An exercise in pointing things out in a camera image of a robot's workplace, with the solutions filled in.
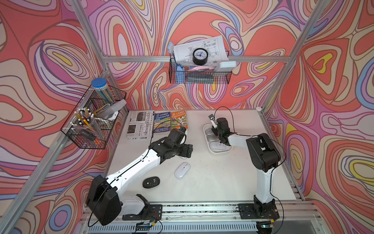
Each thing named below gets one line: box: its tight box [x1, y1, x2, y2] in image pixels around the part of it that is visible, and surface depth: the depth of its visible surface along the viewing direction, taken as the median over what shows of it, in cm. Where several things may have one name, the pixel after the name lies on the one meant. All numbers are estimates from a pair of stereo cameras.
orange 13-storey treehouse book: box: [170, 110, 188, 132], surface depth 113 cm
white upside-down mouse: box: [209, 140, 233, 153], surface depth 98 cm
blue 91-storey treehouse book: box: [153, 111, 171, 134], surface depth 113 cm
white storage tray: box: [203, 122, 234, 154], surface depth 99 cm
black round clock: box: [192, 47, 209, 66], surface depth 80 cm
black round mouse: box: [142, 176, 161, 189], surface depth 83 cm
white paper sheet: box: [173, 35, 230, 66], surface depth 84 cm
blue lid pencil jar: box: [91, 77, 115, 104], surface depth 74 cm
